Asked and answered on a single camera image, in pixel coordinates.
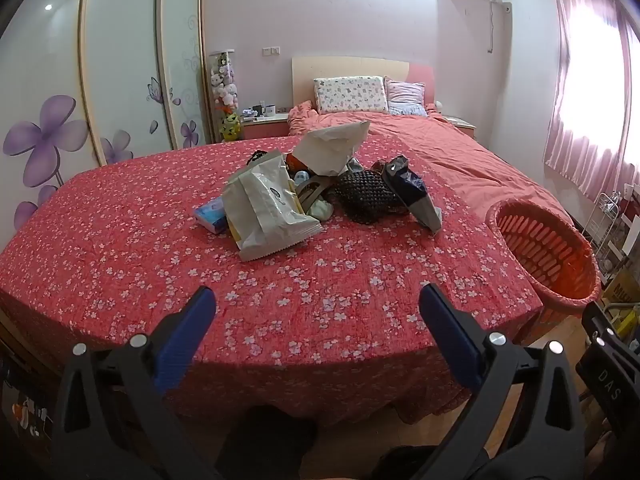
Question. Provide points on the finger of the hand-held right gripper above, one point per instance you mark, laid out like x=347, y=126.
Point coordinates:
x=602, y=322

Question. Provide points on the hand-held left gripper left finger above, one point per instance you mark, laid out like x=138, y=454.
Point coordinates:
x=186, y=340

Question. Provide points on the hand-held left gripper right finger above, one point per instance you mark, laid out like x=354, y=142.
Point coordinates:
x=450, y=340

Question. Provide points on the orange plastic laundry basket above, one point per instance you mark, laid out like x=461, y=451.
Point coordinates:
x=550, y=250

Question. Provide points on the blue tissue pack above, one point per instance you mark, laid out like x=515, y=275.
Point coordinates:
x=210, y=215

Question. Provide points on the white snack packet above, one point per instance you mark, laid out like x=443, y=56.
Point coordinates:
x=265, y=210

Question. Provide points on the dark blue foil packet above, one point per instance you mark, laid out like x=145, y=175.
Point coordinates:
x=410, y=185

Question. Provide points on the black woven pouch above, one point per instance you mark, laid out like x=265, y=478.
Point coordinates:
x=365, y=195

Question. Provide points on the pale blue-green sock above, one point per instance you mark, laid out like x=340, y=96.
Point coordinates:
x=320, y=209

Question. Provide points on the yellow bag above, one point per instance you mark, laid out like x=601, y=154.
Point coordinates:
x=629, y=321

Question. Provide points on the brown cardboard box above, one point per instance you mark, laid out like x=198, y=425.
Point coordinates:
x=622, y=287

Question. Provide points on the red floral tablecloth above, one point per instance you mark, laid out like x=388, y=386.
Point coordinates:
x=150, y=260

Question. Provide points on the black patterned cloth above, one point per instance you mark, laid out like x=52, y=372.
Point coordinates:
x=256, y=156

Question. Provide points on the bed with coral duvet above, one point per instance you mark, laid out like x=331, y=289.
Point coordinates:
x=450, y=140

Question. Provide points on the pink curtain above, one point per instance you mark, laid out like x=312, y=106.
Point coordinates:
x=590, y=110

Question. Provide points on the pink nightstand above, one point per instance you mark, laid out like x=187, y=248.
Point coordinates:
x=262, y=130
x=457, y=121

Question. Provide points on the white mug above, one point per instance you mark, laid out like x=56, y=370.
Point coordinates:
x=269, y=109

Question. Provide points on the pink striped pillow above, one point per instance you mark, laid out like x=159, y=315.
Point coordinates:
x=405, y=95

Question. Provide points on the plush toy display tube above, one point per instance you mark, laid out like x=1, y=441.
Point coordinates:
x=225, y=90

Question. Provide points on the white printed pillow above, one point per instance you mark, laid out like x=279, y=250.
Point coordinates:
x=350, y=95

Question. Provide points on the flower print wardrobe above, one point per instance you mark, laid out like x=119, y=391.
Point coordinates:
x=125, y=60

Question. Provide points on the beige bed headboard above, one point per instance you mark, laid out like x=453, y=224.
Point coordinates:
x=350, y=67

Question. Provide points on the white wall socket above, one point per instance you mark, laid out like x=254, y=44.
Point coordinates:
x=271, y=50

